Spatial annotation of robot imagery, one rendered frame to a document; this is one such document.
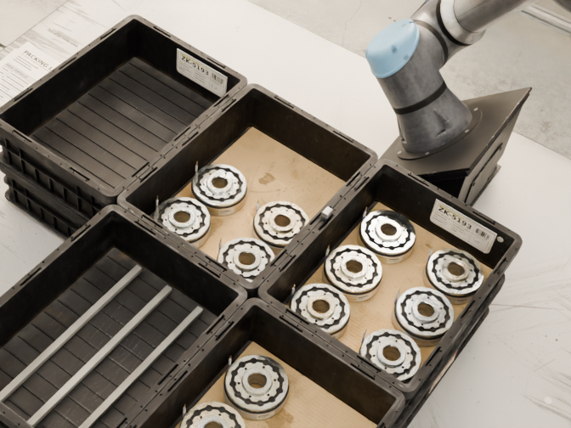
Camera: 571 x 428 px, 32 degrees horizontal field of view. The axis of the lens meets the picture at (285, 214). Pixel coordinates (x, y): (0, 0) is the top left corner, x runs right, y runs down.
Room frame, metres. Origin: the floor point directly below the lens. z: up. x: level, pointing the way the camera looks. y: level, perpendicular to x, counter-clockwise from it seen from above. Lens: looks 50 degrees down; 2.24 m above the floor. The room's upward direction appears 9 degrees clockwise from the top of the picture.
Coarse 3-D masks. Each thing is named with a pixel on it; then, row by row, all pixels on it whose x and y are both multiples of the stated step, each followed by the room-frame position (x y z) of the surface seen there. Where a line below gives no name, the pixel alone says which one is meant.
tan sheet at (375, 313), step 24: (432, 240) 1.18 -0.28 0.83; (384, 264) 1.10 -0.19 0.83; (408, 264) 1.11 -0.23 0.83; (480, 264) 1.14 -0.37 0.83; (384, 288) 1.05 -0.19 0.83; (408, 288) 1.06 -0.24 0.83; (360, 312) 0.99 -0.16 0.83; (384, 312) 1.00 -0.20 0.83; (456, 312) 1.03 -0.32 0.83; (360, 336) 0.94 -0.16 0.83
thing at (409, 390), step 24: (432, 192) 1.21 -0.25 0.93; (336, 216) 1.12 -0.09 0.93; (480, 216) 1.17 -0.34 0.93; (312, 240) 1.05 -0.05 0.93; (288, 264) 0.99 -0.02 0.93; (504, 264) 1.07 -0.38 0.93; (264, 288) 0.94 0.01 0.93; (480, 288) 1.01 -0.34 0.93; (288, 312) 0.90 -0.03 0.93; (456, 336) 0.92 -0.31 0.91; (360, 360) 0.83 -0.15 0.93; (432, 360) 0.85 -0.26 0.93; (408, 384) 0.80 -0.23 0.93
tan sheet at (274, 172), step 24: (240, 144) 1.34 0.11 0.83; (264, 144) 1.35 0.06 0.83; (240, 168) 1.28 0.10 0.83; (264, 168) 1.29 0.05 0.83; (288, 168) 1.30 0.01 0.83; (312, 168) 1.31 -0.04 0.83; (264, 192) 1.23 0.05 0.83; (288, 192) 1.24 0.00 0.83; (312, 192) 1.25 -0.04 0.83; (336, 192) 1.26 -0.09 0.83; (240, 216) 1.16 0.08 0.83; (312, 216) 1.19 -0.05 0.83; (216, 240) 1.10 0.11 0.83
